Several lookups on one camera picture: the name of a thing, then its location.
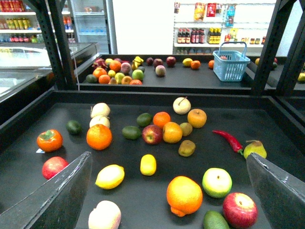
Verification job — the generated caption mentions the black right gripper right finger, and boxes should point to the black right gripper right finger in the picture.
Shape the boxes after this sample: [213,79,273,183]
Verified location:
[246,153,305,229]

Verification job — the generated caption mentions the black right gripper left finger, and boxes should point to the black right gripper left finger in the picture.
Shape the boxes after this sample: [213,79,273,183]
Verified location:
[0,151,92,229]

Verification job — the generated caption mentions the yellow lemon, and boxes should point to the yellow lemon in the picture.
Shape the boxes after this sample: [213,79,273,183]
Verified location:
[95,164,125,189]

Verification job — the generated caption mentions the black fruit display shelf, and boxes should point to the black fruit display shelf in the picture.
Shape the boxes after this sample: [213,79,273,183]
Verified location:
[0,88,305,229]

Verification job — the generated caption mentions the blue basket on far shelf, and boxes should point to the blue basket on far shelf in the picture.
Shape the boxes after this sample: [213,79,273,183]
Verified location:
[213,42,251,82]

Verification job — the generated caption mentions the red fruit front left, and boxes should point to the red fruit front left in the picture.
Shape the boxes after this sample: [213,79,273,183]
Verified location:
[42,156,69,180]

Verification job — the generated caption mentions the red apple front right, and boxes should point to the red apple front right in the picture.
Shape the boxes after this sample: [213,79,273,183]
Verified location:
[223,192,258,229]

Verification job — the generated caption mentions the red apple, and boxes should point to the red apple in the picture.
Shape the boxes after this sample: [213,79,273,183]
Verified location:
[142,125,163,145]
[223,192,258,229]

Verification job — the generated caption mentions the pale pink peach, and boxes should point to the pale pink peach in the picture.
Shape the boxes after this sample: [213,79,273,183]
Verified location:
[88,200,122,229]

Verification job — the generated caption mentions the yellow green pear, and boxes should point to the yellow green pear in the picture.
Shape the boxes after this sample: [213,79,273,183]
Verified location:
[243,140,267,159]

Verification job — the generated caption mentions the orange persimmon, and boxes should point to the orange persimmon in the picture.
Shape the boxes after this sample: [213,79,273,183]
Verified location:
[37,129,63,153]

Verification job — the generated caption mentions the red chili pepper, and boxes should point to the red chili pepper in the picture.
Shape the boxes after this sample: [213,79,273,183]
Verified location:
[212,130,244,155]

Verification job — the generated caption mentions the green apple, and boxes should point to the green apple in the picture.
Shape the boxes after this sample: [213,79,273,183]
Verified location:
[202,167,233,198]

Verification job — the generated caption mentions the green avocado front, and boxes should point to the green avocado front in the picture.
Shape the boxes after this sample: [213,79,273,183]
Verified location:
[203,210,230,229]

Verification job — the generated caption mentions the large round orange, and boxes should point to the large round orange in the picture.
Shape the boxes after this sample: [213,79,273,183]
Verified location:
[86,124,112,150]

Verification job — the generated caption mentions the dark green avocado left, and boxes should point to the dark green avocado left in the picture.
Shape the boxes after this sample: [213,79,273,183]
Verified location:
[66,120,82,135]

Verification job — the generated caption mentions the white pear lower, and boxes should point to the white pear lower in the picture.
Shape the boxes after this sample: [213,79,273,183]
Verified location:
[89,115,110,128]

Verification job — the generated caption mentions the large orange with knob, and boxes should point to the large orange with knob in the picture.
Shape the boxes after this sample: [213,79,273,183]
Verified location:
[166,176,203,217]

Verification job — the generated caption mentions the small yellow oval fruit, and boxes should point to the small yellow oval fruit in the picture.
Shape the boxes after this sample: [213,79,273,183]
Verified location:
[140,154,157,176]

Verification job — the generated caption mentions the green avocado middle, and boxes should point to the green avocado middle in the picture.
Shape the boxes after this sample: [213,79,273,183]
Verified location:
[122,125,142,140]

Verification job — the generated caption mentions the brown kiwi lower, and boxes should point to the brown kiwi lower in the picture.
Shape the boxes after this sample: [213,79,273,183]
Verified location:
[178,140,196,157]

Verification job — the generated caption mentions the golden yellow apple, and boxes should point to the golden yellow apple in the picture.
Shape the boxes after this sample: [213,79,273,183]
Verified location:
[187,109,207,128]

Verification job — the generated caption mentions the green kiwi upper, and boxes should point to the green kiwi upper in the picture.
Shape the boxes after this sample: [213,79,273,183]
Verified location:
[180,122,193,136]

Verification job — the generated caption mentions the red apple middle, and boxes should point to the red apple middle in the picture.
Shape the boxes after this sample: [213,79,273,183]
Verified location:
[142,125,163,145]

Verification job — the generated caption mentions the green lime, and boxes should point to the green lime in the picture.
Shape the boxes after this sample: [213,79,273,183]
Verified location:
[136,113,153,127]

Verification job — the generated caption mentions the yellow orange fruit middle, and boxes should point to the yellow orange fruit middle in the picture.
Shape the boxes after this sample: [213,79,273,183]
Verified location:
[163,122,183,144]

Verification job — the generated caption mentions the small orange tangerine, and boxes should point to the small orange tangerine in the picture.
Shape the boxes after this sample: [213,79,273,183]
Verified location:
[153,112,171,129]

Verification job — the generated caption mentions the white round pear with stem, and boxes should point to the white round pear with stem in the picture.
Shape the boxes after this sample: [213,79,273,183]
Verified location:
[173,97,191,115]

